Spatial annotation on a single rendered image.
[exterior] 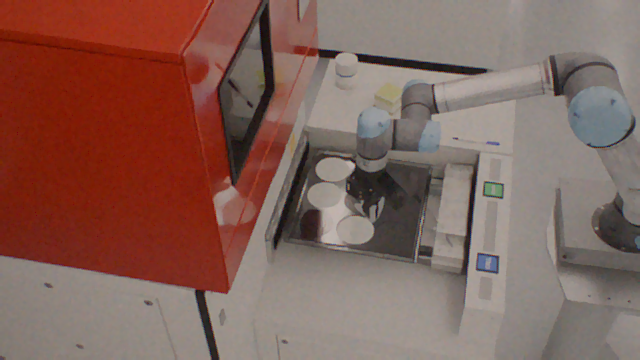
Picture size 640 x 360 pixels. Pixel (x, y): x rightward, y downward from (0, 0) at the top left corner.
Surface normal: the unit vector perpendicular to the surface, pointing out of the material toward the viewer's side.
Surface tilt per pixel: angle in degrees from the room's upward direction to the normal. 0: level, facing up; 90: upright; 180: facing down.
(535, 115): 0
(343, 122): 0
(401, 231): 0
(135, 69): 90
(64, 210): 90
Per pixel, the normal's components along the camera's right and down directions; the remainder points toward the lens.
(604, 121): -0.17, 0.61
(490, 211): -0.01, -0.69
